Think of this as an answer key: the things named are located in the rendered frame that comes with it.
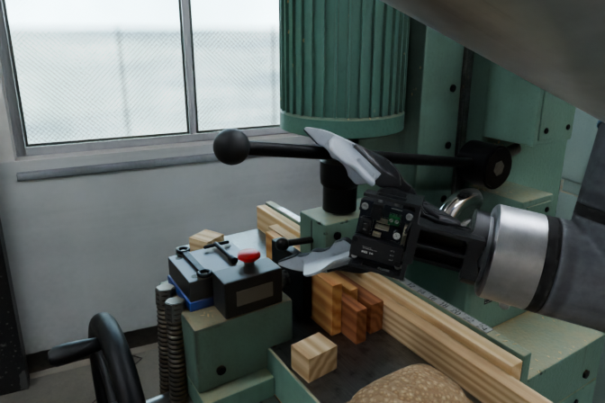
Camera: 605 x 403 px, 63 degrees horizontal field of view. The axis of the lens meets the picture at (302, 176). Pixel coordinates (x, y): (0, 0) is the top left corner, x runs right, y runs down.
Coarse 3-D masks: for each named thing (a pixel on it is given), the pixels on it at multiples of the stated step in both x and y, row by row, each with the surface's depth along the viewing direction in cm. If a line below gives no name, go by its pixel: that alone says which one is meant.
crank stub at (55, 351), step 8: (64, 344) 59; (72, 344) 59; (80, 344) 59; (88, 344) 60; (96, 344) 60; (48, 352) 58; (56, 352) 58; (64, 352) 58; (72, 352) 59; (80, 352) 59; (88, 352) 60; (56, 360) 58; (64, 360) 58; (72, 360) 59
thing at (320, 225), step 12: (300, 216) 75; (312, 216) 72; (324, 216) 72; (336, 216) 72; (348, 216) 72; (300, 228) 75; (312, 228) 72; (324, 228) 69; (336, 228) 70; (348, 228) 71; (324, 240) 70
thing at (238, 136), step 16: (224, 144) 45; (240, 144) 45; (256, 144) 47; (272, 144) 48; (288, 144) 50; (480, 144) 67; (512, 144) 70; (224, 160) 46; (240, 160) 46; (400, 160) 58; (416, 160) 59; (432, 160) 61; (448, 160) 63; (464, 160) 64; (480, 160) 65; (496, 160) 65; (464, 176) 68; (480, 176) 65; (496, 176) 66
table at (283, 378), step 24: (240, 240) 97; (264, 240) 97; (336, 336) 66; (384, 336) 66; (288, 360) 62; (360, 360) 62; (384, 360) 62; (408, 360) 62; (192, 384) 62; (240, 384) 62; (264, 384) 62; (288, 384) 60; (312, 384) 57; (336, 384) 57; (360, 384) 57
